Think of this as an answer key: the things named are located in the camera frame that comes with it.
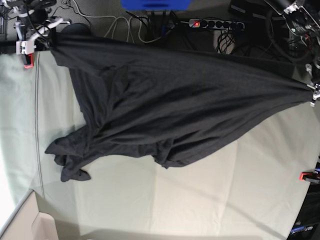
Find black t-shirt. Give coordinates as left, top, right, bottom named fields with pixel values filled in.
left=45, top=33, right=313, bottom=182

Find right black orange clamp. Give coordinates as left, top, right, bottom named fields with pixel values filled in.
left=299, top=162, right=320, bottom=185

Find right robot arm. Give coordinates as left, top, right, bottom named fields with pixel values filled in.
left=0, top=0, right=71, bottom=56

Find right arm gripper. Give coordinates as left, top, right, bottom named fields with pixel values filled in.
left=14, top=16, right=72, bottom=55

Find blue plastic box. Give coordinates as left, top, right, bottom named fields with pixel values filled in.
left=120, top=0, right=191, bottom=11

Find round black stool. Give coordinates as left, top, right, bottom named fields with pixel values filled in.
left=61, top=23, right=92, bottom=36

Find left black orange clamp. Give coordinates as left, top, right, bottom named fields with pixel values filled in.
left=21, top=53, right=34, bottom=69

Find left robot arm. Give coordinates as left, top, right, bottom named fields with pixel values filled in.
left=265, top=0, right=320, bottom=107

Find white cable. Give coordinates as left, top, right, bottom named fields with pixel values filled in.
left=72, top=0, right=163, bottom=43

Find light green table cloth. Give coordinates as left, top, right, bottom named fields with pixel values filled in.
left=0, top=51, right=320, bottom=240

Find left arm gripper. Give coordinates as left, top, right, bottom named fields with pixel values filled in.
left=304, top=63, right=320, bottom=108

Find black power strip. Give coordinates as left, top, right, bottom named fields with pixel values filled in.
left=188, top=18, right=246, bottom=31

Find black orange clamp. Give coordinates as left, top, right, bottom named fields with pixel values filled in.
left=299, top=162, right=320, bottom=185
left=21, top=53, right=34, bottom=69

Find beige cardboard box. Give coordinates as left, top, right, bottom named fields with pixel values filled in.
left=0, top=190, right=59, bottom=240

